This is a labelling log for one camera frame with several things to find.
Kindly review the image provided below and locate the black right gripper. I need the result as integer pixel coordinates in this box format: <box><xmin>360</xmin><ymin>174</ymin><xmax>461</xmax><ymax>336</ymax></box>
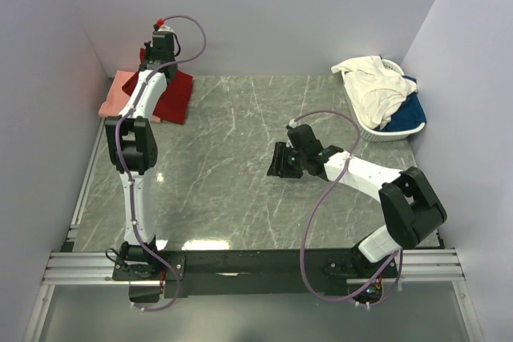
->
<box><xmin>267</xmin><ymin>142</ymin><xmax>307</xmax><ymax>179</ymax></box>

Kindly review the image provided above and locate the red t shirt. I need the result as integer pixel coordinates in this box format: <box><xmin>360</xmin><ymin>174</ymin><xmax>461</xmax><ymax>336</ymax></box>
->
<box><xmin>122</xmin><ymin>48</ymin><xmax>193</xmax><ymax>125</ymax></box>

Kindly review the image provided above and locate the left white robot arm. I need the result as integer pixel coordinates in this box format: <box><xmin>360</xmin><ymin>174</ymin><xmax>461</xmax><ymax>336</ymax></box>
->
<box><xmin>105</xmin><ymin>26</ymin><xmax>176</xmax><ymax>280</ymax></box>

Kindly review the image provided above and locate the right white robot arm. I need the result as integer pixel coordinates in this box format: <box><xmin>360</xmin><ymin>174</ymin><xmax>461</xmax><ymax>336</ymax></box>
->
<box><xmin>267</xmin><ymin>124</ymin><xmax>447</xmax><ymax>277</ymax></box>

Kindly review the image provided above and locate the folded pink t shirt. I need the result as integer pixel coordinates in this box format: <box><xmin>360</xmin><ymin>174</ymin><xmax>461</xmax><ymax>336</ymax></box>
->
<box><xmin>99</xmin><ymin>70</ymin><xmax>167</xmax><ymax>123</ymax></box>

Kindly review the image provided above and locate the white laundry basket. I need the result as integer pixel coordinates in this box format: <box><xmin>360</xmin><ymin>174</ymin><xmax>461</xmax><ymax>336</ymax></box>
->
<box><xmin>331</xmin><ymin>55</ymin><xmax>426</xmax><ymax>142</ymax></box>

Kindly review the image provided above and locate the white t shirt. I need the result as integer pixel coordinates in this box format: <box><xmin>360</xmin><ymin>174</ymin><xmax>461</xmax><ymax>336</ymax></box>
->
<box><xmin>331</xmin><ymin>55</ymin><xmax>418</xmax><ymax>129</ymax></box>

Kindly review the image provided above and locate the blue t shirt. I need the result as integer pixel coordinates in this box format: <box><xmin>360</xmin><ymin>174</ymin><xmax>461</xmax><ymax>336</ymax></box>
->
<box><xmin>381</xmin><ymin>91</ymin><xmax>427</xmax><ymax>132</ymax></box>

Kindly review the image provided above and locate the black base beam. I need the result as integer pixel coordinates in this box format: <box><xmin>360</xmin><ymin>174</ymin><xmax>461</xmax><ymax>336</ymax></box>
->
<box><xmin>112</xmin><ymin>248</ymin><xmax>398</xmax><ymax>303</ymax></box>

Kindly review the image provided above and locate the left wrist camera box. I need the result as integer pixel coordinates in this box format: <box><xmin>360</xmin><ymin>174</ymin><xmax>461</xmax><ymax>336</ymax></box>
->
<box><xmin>153</xmin><ymin>18</ymin><xmax>174</xmax><ymax>35</ymax></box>

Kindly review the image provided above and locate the aluminium rail frame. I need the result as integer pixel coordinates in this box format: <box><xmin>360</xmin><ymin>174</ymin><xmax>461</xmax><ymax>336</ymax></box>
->
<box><xmin>23</xmin><ymin>76</ymin><xmax>486</xmax><ymax>342</ymax></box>

